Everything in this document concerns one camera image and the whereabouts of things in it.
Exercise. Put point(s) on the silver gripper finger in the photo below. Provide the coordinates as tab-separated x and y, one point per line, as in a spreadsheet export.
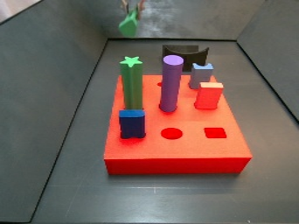
141	5
125	6

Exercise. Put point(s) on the green three prong object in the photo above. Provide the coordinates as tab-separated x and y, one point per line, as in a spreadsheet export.
129	24

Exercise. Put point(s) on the black curved fixture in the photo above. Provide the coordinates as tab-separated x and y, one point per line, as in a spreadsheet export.
191	54

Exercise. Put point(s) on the red peg board base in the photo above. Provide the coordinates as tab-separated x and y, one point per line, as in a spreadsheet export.
189	141

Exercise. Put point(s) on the green star peg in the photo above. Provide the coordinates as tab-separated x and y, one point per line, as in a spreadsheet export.
131	70

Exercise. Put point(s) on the purple cylinder peg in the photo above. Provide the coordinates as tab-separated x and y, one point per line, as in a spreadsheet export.
173	71

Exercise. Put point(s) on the light blue grey peg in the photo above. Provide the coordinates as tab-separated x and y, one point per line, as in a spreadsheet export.
201	74

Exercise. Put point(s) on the red rectangular peg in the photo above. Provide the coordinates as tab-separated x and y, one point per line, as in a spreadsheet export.
209	95

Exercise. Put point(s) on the dark blue peg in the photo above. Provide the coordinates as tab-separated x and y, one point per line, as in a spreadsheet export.
133	123

